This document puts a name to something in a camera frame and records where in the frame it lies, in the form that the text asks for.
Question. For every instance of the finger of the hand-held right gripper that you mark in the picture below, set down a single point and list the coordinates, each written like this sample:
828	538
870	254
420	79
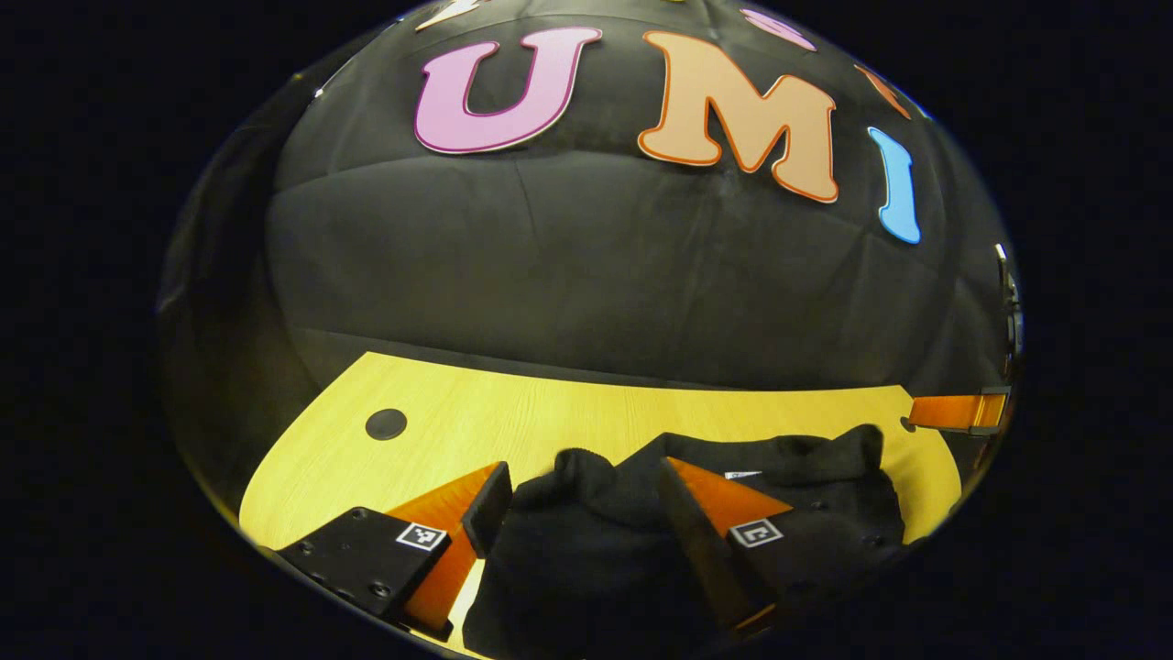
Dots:
953	411

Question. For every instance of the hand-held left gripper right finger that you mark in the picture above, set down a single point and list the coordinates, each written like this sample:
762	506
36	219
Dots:
701	550

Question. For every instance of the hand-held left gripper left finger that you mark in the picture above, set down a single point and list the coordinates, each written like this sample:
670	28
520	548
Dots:
490	509

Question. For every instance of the black shirt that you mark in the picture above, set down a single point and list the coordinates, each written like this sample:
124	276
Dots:
586	550

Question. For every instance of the black backdrop cloth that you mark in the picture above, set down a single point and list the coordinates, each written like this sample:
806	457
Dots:
550	275

